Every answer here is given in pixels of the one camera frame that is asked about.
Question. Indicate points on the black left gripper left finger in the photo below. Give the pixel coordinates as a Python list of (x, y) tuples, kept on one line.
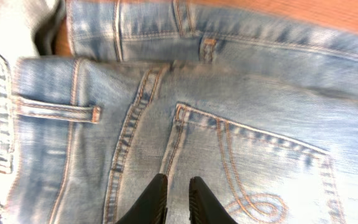
[(151, 206)]

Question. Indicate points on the folded light blue jeans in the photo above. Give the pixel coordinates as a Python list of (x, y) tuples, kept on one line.
[(27, 29)]

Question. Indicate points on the long blue denim jeans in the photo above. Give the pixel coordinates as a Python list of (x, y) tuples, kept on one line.
[(264, 109)]

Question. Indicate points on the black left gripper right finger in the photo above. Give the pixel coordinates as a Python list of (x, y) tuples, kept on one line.
[(204, 207)]

